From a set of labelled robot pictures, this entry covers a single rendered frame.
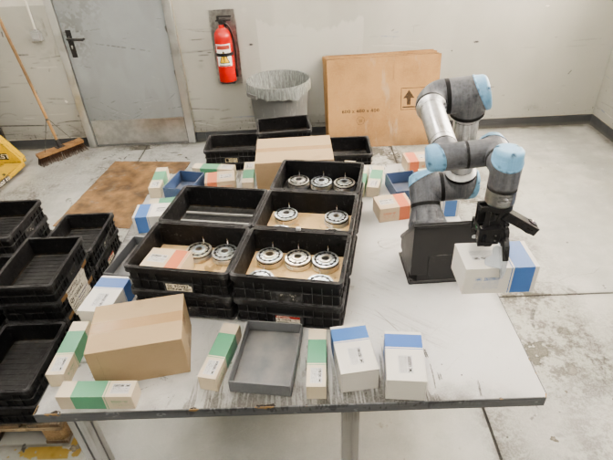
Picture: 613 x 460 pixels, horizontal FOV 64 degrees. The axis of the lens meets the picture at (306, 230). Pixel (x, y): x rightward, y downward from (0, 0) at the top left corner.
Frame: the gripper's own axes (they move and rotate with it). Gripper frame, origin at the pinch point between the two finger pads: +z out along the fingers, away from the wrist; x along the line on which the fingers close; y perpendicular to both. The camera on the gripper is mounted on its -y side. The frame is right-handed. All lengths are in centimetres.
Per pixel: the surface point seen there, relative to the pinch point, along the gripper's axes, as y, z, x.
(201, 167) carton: 114, 35, -138
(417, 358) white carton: 20.5, 32.3, 6.0
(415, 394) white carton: 22.3, 38.6, 14.8
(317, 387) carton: 52, 35, 13
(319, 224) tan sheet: 49, 28, -66
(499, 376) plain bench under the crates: -6.2, 41.5, 7.0
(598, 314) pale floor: -104, 112, -87
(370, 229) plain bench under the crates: 25, 42, -79
